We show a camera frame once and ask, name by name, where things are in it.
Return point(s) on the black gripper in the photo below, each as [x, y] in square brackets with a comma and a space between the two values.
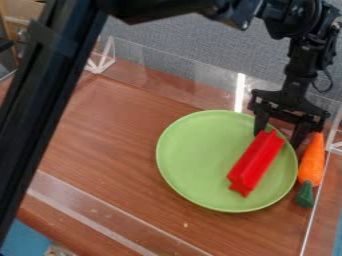
[289, 106]

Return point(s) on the red plastic block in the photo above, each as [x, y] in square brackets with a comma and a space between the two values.
[254, 162]

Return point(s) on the orange toy carrot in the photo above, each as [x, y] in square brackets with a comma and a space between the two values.
[310, 173]

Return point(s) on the green plastic plate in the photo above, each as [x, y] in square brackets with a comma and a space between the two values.
[197, 151]

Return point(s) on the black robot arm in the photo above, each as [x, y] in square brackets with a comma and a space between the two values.
[62, 38]

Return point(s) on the cardboard box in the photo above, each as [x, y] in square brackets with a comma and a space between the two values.
[20, 11]

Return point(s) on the clear acrylic tray wall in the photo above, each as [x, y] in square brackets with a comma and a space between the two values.
[99, 198]

